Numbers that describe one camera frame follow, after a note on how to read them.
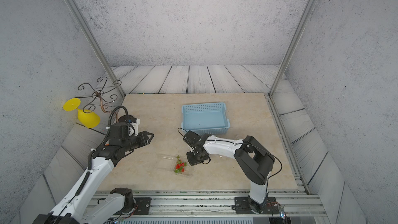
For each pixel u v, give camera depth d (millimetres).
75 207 404
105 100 756
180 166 821
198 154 730
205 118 1078
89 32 870
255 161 466
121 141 603
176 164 831
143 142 701
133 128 652
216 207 741
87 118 776
